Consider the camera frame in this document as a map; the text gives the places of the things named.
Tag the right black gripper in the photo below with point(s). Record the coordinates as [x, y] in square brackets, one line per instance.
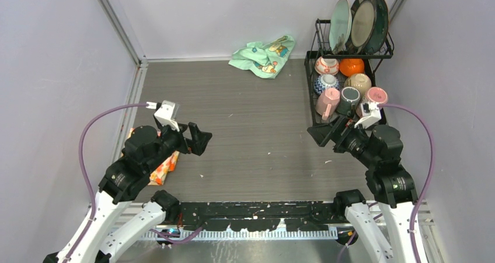
[324, 132]

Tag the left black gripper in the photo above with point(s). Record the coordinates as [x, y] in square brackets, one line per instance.
[200, 139]

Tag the pale pink mug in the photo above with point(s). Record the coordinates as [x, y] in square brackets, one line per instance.
[327, 103]

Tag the dark green mug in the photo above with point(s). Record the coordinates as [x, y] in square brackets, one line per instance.
[349, 99]

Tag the white ceramic bowl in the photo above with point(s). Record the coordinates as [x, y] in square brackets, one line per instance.
[359, 81]

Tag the pink glass mug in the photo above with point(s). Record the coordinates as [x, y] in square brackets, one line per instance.
[375, 94]

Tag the orange coral pattern bowl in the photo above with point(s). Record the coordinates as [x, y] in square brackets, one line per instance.
[327, 66]

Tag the white bowl orange outside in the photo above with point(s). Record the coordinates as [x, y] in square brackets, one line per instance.
[350, 66]

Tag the mint green flower plate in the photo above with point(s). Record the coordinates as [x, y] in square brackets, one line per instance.
[340, 26]

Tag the black rimmed cream plate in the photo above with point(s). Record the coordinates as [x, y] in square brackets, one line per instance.
[364, 14]

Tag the dark blue floral plate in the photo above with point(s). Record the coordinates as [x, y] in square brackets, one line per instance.
[381, 27]

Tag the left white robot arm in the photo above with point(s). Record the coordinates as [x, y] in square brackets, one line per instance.
[94, 240]

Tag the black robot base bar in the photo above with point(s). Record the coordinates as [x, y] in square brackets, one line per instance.
[255, 216]

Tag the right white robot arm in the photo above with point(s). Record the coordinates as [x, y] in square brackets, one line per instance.
[391, 185]

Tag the orange floral cloth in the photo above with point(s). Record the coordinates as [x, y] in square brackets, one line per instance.
[158, 176]

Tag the mint green cartoon cloth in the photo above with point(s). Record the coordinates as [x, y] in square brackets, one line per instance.
[264, 60]

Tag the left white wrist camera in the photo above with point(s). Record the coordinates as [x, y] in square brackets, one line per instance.
[165, 113]

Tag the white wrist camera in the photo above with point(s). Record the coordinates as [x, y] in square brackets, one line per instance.
[370, 115]
[165, 113]

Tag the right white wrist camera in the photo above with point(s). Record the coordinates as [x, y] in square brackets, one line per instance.
[370, 115]

